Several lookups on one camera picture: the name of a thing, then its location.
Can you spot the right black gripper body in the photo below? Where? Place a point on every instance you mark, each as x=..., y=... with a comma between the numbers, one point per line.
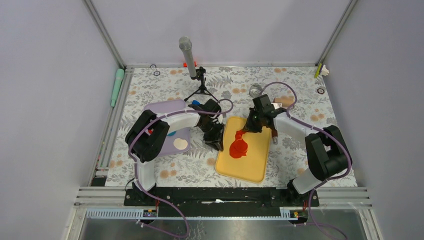
x=258, y=114

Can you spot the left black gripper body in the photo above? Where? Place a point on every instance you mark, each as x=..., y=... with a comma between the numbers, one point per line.
x=207, y=127

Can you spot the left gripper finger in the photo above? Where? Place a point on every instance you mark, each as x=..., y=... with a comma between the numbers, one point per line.
x=217, y=137
x=208, y=135

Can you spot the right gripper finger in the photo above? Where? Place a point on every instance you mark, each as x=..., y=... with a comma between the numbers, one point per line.
x=251, y=125
x=259, y=125

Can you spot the red dough ball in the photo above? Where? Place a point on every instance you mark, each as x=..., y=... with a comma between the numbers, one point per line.
x=238, y=147

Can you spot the wooden dough roller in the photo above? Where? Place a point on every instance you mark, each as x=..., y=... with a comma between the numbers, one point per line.
x=284, y=100

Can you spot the yellow tray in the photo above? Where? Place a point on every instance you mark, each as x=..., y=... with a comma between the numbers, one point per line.
x=252, y=167

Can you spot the metal dough scraper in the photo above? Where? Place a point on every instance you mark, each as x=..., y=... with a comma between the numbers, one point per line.
x=274, y=133

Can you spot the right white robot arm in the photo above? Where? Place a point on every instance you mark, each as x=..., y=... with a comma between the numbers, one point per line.
x=326, y=151

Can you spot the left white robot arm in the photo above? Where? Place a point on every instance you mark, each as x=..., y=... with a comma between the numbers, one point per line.
x=147, y=136

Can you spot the flat white dough disc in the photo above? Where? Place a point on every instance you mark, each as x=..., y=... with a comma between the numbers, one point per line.
x=180, y=144

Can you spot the flat blue dough disc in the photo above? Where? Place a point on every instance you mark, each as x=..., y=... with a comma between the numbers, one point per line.
x=171, y=134

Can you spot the purple tray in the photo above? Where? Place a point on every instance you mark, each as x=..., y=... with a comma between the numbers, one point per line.
x=168, y=107

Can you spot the black mini tripod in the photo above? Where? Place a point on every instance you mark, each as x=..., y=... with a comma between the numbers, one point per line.
x=202, y=89

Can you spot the white corner clip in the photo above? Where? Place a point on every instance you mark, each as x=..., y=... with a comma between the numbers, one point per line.
x=321, y=70

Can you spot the grey microphone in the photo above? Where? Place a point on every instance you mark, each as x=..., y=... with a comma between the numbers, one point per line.
x=185, y=46

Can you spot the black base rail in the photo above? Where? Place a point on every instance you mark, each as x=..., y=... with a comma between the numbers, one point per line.
x=219, y=201

